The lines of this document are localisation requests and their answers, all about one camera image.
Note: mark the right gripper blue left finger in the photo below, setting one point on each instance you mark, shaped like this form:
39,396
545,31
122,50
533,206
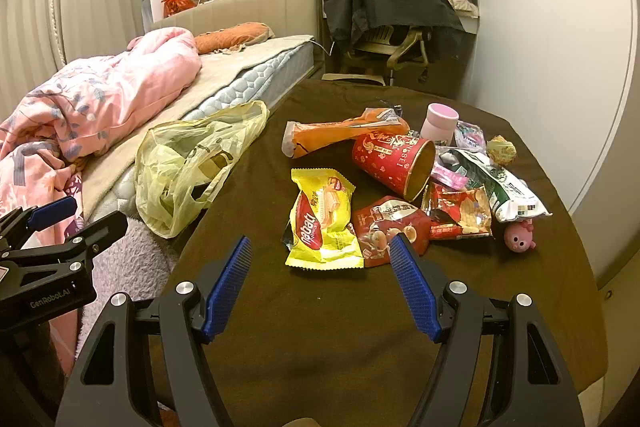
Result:
228,283

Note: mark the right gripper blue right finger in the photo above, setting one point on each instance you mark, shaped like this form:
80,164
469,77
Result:
418,293

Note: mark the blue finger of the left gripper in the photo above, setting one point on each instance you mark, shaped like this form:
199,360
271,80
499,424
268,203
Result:
101,234
41,218

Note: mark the dark red snack packet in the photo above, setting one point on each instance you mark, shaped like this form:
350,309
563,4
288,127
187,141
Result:
376,225

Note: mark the red gold snack wrapper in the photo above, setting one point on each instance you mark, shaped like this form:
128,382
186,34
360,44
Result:
461,214

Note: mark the yellow plastic trash bag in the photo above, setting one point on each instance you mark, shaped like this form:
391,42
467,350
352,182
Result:
181,166

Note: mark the yellow biscuit wrapper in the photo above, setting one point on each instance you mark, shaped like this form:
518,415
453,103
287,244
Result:
322,237

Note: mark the pink caterpillar toy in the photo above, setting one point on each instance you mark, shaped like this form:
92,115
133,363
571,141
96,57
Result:
519,236

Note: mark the pink pig snack wrapper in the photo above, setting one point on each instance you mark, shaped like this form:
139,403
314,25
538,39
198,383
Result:
444,176

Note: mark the red paper cup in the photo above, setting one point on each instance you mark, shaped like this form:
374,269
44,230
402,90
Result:
402,163

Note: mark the white green milk pouch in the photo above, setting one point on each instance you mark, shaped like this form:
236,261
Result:
509,198

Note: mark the purple candy wrapper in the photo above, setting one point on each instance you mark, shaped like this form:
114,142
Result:
469,137

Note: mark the orange snack wrapper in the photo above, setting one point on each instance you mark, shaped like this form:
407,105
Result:
301,139

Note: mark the quilted mattress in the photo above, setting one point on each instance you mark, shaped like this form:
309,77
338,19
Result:
250,81

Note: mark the pink floral quilt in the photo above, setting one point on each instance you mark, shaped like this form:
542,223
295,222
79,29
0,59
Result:
84,109

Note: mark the pink cylindrical jar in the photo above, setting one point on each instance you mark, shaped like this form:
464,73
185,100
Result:
439,124

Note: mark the beige bed sheet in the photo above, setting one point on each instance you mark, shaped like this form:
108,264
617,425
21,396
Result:
200,91

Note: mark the beige window curtain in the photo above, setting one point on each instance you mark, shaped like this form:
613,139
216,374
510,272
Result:
39,37

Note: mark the office chair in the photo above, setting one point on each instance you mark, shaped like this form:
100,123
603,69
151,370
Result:
382,52

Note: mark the orange pillow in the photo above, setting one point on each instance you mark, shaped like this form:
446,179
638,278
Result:
233,38

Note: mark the small red plastic bag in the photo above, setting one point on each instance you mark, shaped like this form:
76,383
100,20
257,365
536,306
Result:
173,7

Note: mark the beige bed headboard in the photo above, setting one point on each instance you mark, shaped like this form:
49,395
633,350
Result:
284,17

